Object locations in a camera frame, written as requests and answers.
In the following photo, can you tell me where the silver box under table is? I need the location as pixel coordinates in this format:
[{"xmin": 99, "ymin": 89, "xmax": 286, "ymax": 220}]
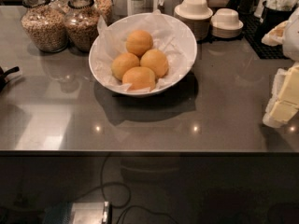
[{"xmin": 41, "ymin": 201, "xmax": 112, "ymax": 224}]

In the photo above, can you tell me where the glass grain jar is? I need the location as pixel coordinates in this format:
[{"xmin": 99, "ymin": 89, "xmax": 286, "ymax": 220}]
[
  {"xmin": 93, "ymin": 0, "xmax": 113, "ymax": 24},
  {"xmin": 21, "ymin": 0, "xmax": 68, "ymax": 53},
  {"xmin": 64, "ymin": 0, "xmax": 100, "ymax": 52}
]

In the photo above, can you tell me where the left stack of paper cups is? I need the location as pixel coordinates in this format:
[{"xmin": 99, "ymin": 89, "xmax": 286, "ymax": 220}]
[{"xmin": 174, "ymin": 0, "xmax": 213, "ymax": 41}]

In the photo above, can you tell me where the right stack of paper cups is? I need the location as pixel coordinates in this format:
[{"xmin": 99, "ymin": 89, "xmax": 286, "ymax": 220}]
[{"xmin": 210, "ymin": 8, "xmax": 243, "ymax": 38}]

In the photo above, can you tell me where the black cable under table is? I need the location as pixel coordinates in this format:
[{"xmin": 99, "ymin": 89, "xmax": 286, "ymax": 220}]
[{"xmin": 73, "ymin": 152, "xmax": 180, "ymax": 224}]

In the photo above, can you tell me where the white paper bowl liner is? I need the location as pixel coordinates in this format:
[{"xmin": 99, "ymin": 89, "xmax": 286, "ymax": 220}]
[{"xmin": 93, "ymin": 9, "xmax": 193, "ymax": 94}]

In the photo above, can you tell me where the middle glass grain jar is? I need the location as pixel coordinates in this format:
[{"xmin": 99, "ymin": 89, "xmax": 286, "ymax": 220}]
[{"xmin": 64, "ymin": 0, "xmax": 100, "ymax": 52}]

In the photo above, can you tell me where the black handle at left edge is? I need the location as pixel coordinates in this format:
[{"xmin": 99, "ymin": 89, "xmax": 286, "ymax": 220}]
[{"xmin": 0, "ymin": 66, "xmax": 20, "ymax": 91}]

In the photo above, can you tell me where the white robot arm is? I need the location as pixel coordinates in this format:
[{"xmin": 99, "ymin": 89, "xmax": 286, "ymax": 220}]
[{"xmin": 262, "ymin": 8, "xmax": 299, "ymax": 128}]

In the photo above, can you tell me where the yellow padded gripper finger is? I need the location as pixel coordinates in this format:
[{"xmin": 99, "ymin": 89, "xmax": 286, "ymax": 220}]
[{"xmin": 263, "ymin": 63, "xmax": 299, "ymax": 128}]

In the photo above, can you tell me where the left glass grain jar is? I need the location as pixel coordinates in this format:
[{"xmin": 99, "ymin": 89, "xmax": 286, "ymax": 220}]
[{"xmin": 21, "ymin": 0, "xmax": 68, "ymax": 53}]

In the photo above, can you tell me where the stack of paper cups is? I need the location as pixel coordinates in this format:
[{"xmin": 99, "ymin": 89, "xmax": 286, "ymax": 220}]
[
  {"xmin": 174, "ymin": 0, "xmax": 213, "ymax": 41},
  {"xmin": 210, "ymin": 8, "xmax": 243, "ymax": 38}
]

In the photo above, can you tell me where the rear glass grain jar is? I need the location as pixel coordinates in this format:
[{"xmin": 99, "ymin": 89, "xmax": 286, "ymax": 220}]
[{"xmin": 93, "ymin": 0, "xmax": 113, "ymax": 24}]

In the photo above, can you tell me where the white ceramic bowl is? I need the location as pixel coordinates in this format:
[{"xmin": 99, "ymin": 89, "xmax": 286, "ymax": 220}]
[{"xmin": 88, "ymin": 12, "xmax": 198, "ymax": 98}]

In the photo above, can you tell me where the orange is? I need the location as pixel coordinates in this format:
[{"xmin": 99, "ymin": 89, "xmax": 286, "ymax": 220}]
[
  {"xmin": 122, "ymin": 66, "xmax": 156, "ymax": 91},
  {"xmin": 126, "ymin": 30, "xmax": 153, "ymax": 57},
  {"xmin": 111, "ymin": 52, "xmax": 139, "ymax": 80},
  {"xmin": 140, "ymin": 49, "xmax": 169, "ymax": 78}
]

